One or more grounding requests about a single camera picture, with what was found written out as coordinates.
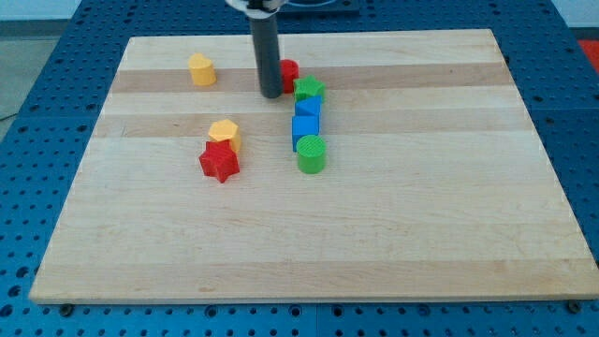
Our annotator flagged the blue cube block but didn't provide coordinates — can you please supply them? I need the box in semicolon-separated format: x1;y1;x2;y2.
291;115;320;152

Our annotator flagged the green star block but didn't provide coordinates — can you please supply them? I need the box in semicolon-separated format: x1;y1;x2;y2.
293;75;326;101

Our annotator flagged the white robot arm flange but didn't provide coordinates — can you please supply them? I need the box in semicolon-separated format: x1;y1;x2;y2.
226;0;288;20

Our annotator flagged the yellow heart block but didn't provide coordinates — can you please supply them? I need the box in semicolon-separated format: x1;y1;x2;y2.
188;53;217;86

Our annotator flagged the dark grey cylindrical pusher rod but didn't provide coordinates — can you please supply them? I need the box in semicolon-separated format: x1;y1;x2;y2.
250;15;283;98

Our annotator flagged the red cylinder block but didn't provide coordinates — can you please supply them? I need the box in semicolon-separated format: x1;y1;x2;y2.
280;59;300;94

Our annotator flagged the red star block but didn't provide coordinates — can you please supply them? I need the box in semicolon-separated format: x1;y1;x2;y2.
198;139;241;183

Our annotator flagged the light wooden board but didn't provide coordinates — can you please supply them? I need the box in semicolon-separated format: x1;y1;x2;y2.
29;29;598;304

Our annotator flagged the yellow hexagon block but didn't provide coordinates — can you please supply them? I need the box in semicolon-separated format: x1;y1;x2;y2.
208;119;241;154

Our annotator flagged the green cylinder block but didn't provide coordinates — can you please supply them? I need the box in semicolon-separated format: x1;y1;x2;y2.
296;135;327;174

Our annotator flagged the blue triangle block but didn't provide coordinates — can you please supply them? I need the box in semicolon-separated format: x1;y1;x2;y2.
295;95;322;117

